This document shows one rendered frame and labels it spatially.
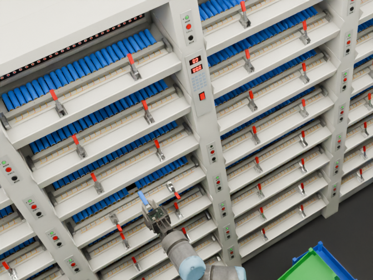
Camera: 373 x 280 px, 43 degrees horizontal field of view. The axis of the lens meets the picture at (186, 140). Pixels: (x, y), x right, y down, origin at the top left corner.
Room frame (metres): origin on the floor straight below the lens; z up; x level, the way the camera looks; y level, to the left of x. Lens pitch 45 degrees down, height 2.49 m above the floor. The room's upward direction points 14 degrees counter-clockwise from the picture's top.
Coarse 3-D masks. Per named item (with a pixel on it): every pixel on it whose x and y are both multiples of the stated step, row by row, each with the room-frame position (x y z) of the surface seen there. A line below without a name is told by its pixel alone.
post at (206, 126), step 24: (192, 0) 1.32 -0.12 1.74; (168, 24) 1.34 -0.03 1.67; (192, 48) 1.31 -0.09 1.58; (192, 96) 1.30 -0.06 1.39; (192, 120) 1.32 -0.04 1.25; (216, 120) 1.33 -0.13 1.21; (216, 144) 1.32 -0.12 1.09; (216, 168) 1.31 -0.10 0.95; (216, 216) 1.30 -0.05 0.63; (240, 264) 1.32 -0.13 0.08
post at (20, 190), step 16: (0, 128) 1.09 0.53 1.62; (0, 144) 1.08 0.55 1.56; (16, 160) 1.09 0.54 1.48; (0, 176) 1.06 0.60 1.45; (16, 192) 1.07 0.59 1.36; (32, 192) 1.08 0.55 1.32; (48, 208) 1.09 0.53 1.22; (32, 224) 1.06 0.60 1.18; (48, 224) 1.08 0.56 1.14; (48, 240) 1.07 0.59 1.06; (64, 240) 1.08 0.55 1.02; (64, 256) 1.07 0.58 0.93; (80, 256) 1.09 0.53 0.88; (64, 272) 1.06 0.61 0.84; (80, 272) 1.08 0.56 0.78
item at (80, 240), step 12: (192, 156) 1.36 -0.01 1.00; (204, 168) 1.29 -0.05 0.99; (180, 180) 1.29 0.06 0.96; (192, 180) 1.28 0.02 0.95; (132, 192) 1.27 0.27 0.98; (156, 192) 1.26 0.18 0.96; (168, 192) 1.25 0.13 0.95; (180, 192) 1.27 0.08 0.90; (132, 204) 1.22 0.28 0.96; (108, 216) 1.19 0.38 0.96; (120, 216) 1.18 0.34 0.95; (132, 216) 1.18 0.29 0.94; (72, 228) 1.15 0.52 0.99; (96, 228) 1.15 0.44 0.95; (108, 228) 1.14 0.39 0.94; (72, 240) 1.09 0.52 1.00; (84, 240) 1.11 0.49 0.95
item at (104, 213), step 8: (184, 168) 1.32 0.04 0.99; (168, 176) 1.30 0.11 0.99; (176, 176) 1.30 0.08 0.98; (184, 176) 1.30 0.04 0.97; (152, 184) 1.27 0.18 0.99; (160, 184) 1.27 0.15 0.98; (144, 192) 1.25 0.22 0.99; (128, 200) 1.23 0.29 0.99; (112, 208) 1.20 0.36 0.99; (96, 216) 1.18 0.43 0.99; (80, 224) 1.16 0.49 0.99; (88, 224) 1.16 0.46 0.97
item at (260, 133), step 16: (304, 96) 1.57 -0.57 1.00; (320, 96) 1.57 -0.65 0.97; (336, 96) 1.52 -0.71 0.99; (272, 112) 1.52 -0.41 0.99; (288, 112) 1.52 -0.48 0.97; (304, 112) 1.49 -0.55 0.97; (320, 112) 1.51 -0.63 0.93; (240, 128) 1.46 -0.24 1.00; (256, 128) 1.47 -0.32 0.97; (272, 128) 1.46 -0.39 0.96; (288, 128) 1.45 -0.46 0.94; (224, 144) 1.40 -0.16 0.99; (240, 144) 1.40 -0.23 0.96; (256, 144) 1.39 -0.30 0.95; (224, 160) 1.32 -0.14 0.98
